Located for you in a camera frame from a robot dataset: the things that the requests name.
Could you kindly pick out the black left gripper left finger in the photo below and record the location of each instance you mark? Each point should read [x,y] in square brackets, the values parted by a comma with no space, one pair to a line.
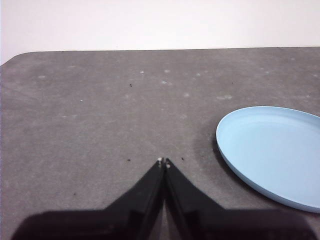
[130,215]

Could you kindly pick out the light blue round plate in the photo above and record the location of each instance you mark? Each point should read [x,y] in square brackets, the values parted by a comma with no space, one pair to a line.
[275,155]

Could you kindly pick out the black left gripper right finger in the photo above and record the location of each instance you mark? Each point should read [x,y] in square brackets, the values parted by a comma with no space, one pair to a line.
[200,217]

